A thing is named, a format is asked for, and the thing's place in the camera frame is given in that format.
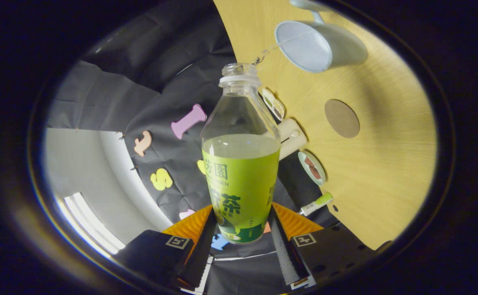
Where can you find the wooden table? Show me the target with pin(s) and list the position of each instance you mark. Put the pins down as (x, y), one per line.
(386, 172)

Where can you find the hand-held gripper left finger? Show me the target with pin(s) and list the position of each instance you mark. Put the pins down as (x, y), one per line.
(200, 258)

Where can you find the white sauce tray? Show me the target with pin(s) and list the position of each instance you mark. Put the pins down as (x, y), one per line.
(274, 104)

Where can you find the white cup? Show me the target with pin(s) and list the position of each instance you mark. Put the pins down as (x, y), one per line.
(337, 45)

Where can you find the small white green bottle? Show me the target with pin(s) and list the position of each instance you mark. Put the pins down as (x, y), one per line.
(315, 205)

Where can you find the white toaster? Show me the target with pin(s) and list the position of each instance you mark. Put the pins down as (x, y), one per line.
(292, 137)

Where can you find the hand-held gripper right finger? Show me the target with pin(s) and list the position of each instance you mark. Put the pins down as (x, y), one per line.
(286, 258)

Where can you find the brown toast piece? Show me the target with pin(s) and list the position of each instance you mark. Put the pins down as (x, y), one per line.
(316, 173)
(309, 162)

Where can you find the ceiling light panel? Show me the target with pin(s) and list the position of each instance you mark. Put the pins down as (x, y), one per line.
(93, 225)

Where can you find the round brown coaster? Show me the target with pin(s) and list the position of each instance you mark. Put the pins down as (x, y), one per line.
(342, 119)

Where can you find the green label juice bottle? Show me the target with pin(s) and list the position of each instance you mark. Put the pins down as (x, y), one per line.
(239, 180)

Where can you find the pale green plate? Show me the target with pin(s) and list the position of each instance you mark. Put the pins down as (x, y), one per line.
(304, 172)

